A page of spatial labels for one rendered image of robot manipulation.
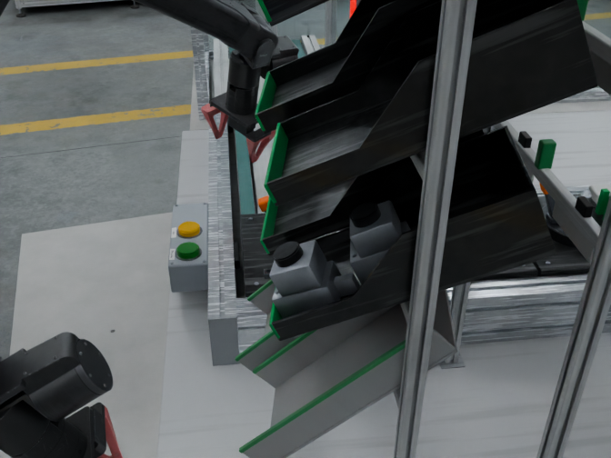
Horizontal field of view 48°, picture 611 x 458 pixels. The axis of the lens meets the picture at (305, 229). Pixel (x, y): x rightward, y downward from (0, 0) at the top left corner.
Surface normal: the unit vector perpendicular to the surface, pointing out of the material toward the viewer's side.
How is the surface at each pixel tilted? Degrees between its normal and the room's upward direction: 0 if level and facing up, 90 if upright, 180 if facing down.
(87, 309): 0
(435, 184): 90
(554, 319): 90
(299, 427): 90
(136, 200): 0
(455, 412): 0
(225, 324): 90
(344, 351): 45
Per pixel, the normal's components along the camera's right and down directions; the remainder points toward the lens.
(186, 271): 0.11, 0.54
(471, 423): 0.00, -0.84
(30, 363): -0.36, -0.72
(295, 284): -0.17, 0.58
